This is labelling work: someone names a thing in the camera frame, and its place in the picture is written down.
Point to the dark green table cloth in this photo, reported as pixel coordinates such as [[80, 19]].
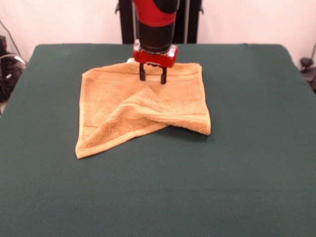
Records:
[[74, 197]]

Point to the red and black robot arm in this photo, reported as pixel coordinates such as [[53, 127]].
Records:
[[155, 24]]

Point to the tan terry towel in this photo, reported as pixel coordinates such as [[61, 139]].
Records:
[[148, 108]]

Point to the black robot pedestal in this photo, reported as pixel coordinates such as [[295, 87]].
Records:
[[190, 22]]

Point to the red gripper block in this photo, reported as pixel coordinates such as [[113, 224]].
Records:
[[153, 59]]

